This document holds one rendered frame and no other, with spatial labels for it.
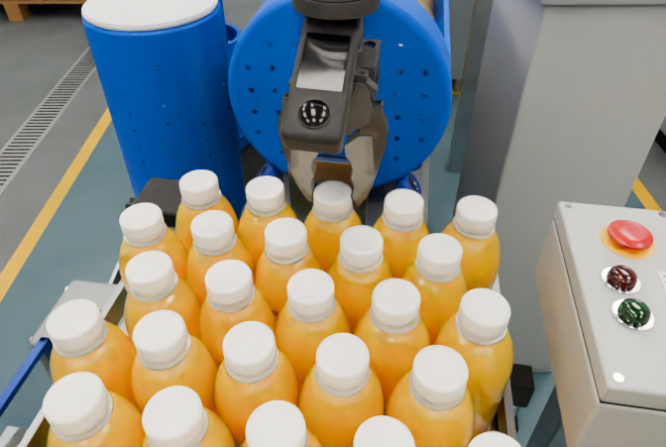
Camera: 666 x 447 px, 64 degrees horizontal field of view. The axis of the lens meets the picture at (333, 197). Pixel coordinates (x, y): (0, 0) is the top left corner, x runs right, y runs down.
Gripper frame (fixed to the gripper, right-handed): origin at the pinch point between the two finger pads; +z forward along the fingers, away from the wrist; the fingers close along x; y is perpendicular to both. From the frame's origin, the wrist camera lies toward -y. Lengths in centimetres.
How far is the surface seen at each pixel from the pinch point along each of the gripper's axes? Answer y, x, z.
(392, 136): 17.5, -5.0, 3.4
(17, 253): 80, 133, 108
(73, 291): 1.2, 36.5, 22.4
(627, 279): -9.6, -24.9, -2.5
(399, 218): -2.2, -6.9, 0.0
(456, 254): -7.0, -12.0, -0.7
